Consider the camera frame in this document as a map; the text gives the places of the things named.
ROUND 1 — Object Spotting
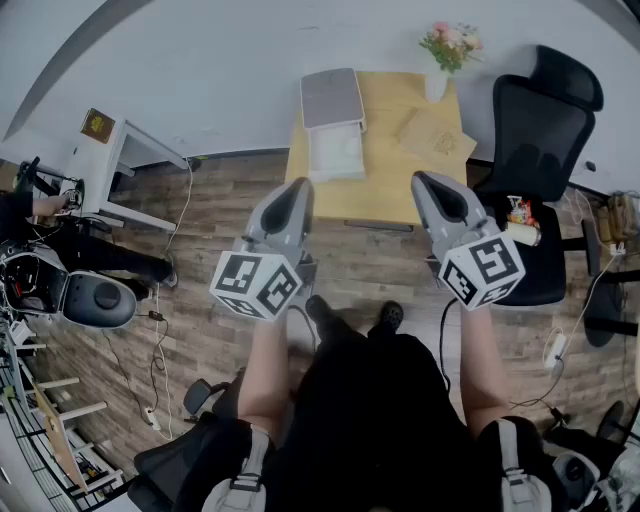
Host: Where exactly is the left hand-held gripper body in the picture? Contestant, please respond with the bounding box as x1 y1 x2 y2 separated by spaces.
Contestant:
209 222 319 322

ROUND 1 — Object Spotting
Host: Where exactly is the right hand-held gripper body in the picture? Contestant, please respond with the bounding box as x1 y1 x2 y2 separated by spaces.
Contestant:
428 214 528 313

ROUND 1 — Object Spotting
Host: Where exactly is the grey box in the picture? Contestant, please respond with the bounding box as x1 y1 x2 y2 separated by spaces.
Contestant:
299 67 369 184

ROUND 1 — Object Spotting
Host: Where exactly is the person's left forearm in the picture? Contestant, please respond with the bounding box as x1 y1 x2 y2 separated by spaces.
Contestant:
236 312 292 437

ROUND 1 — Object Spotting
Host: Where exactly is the person's right forearm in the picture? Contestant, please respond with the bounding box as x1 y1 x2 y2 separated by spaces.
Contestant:
458 301 512 429

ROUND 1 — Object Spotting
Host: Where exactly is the small brown box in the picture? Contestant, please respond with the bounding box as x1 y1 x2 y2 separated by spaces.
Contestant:
79 107 118 146

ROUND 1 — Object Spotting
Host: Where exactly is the cream coloured can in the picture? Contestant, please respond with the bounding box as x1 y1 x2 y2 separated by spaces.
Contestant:
504 220 543 248

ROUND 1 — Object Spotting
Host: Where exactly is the person's left shoe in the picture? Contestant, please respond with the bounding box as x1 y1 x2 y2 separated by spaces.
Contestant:
305 294 335 329

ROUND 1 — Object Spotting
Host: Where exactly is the person's shoe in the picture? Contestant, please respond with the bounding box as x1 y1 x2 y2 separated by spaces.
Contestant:
378 300 406 332
305 294 335 329

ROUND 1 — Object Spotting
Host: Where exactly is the black headrest office chair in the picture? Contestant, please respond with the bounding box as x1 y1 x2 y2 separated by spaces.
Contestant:
467 44 606 308

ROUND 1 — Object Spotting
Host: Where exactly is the person's right shoe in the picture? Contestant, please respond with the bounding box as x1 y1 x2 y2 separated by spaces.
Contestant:
378 300 406 332

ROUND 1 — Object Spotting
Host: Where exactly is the white vase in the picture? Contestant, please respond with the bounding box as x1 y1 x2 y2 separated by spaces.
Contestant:
423 72 449 105

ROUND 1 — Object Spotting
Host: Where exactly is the black stand base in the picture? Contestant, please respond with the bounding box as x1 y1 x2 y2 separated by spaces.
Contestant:
581 218 640 350

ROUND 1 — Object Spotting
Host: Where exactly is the tan bag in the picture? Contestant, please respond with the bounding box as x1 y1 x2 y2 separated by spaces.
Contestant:
596 191 640 247

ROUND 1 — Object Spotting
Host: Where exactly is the grey rounded machine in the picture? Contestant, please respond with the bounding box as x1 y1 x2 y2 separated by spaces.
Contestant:
0 243 139 332

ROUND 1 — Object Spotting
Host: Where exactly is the pink flower bouquet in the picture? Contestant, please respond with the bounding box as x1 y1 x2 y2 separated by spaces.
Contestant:
418 20 486 75

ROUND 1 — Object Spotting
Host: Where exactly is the white desk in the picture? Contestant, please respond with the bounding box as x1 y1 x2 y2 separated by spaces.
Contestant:
63 117 191 234

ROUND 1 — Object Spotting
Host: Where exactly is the person's black clothing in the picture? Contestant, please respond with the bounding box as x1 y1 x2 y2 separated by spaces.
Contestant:
172 312 571 512

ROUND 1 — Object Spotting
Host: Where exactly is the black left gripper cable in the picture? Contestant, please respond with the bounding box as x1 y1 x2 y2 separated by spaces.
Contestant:
286 303 320 352

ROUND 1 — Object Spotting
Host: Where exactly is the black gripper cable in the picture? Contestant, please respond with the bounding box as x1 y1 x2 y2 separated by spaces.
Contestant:
286 303 320 352
438 298 454 397

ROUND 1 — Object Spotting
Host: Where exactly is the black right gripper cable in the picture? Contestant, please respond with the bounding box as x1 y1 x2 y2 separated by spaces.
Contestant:
438 298 454 397

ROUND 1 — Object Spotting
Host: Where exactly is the long white cable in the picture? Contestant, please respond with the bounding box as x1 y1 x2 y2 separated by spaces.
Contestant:
148 158 196 442

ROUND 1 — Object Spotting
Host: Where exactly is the grey left shoulder strap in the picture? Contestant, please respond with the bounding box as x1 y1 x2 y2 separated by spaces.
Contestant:
201 424 274 512

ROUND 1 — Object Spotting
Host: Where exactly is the grey shoulder strap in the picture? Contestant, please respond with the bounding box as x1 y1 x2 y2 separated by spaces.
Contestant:
491 418 554 512
201 424 274 512

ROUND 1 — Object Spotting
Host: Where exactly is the grey right shoulder strap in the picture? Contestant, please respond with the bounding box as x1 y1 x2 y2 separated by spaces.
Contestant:
491 418 554 512

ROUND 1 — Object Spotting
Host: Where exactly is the metal wire rack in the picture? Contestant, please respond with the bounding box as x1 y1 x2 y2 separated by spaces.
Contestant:
0 319 127 507

